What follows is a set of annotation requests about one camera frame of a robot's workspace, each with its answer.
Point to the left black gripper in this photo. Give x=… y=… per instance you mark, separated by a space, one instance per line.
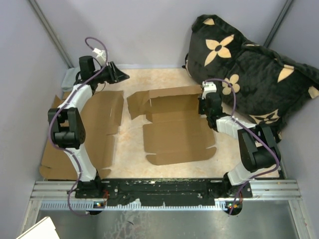
x=119 y=75

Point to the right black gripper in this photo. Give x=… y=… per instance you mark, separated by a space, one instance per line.
x=201 y=101

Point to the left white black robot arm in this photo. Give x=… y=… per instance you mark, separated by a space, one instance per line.
x=66 y=128

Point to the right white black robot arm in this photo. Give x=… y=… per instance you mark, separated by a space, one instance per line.
x=259 y=153

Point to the grey folded cloth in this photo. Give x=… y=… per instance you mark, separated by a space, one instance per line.
x=69 y=79

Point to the black plush flower cushion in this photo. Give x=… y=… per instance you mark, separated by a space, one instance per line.
x=265 y=87

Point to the white board corner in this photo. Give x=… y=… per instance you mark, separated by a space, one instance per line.
x=44 y=229

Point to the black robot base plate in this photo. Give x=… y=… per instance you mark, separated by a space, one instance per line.
x=157 y=192

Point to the left grey corner post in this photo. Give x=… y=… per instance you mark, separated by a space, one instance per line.
x=53 y=36

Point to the grey corner post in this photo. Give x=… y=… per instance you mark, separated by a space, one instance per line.
x=53 y=36
x=278 y=22

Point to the aluminium rail frame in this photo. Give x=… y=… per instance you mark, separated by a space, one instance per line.
x=171 y=209

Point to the right grey corner post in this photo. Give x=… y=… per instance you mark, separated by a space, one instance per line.
x=278 y=22

